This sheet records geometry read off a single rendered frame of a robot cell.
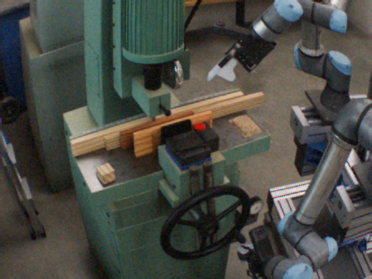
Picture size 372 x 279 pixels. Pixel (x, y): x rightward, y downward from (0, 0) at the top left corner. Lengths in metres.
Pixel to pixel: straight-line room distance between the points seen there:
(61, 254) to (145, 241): 0.88
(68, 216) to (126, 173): 1.20
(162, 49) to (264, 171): 1.64
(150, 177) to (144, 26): 0.44
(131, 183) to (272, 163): 1.59
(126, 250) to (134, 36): 0.71
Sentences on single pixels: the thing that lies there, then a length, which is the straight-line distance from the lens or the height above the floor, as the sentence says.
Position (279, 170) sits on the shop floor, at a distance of 2.90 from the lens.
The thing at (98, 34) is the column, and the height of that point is 1.21.
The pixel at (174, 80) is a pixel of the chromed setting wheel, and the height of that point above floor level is 1.01.
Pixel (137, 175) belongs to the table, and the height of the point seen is 0.90.
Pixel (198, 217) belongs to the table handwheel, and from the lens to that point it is 1.45.
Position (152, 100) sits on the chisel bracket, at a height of 1.06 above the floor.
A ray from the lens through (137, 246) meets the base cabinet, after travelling 1.66.
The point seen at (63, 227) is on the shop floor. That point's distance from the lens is 2.58.
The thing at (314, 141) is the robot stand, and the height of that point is 0.69.
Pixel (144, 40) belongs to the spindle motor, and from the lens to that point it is 1.35.
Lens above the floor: 1.87
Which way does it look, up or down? 38 degrees down
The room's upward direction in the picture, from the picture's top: 1 degrees clockwise
